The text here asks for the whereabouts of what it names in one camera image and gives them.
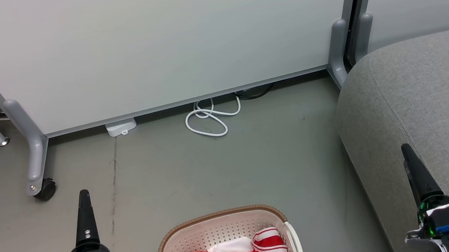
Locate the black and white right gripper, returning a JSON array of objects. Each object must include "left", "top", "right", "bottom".
[{"left": 392, "top": 137, "right": 449, "bottom": 252}]

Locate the grey fabric sofa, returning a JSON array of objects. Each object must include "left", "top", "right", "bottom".
[{"left": 325, "top": 28, "right": 449, "bottom": 252}]

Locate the black caster wheel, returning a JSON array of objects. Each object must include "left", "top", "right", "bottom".
[{"left": 31, "top": 176, "right": 59, "bottom": 203}]

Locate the grey partition foot with caster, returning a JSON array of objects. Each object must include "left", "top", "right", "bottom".
[{"left": 1, "top": 95, "right": 57, "bottom": 199}]

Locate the white power adapter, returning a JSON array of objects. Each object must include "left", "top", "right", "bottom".
[{"left": 104, "top": 118, "right": 139, "bottom": 138}]

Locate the cream perforated laundry basket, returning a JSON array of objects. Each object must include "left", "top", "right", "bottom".
[{"left": 146, "top": 198, "right": 305, "bottom": 252}]

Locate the wide white partition panel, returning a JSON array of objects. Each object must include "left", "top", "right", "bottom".
[{"left": 0, "top": 0, "right": 382, "bottom": 145}]

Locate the coiled white cable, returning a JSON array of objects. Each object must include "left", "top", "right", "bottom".
[{"left": 182, "top": 93, "right": 246, "bottom": 142}]

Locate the black cable under partition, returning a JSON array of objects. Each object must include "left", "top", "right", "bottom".
[{"left": 233, "top": 83, "right": 277, "bottom": 102}]

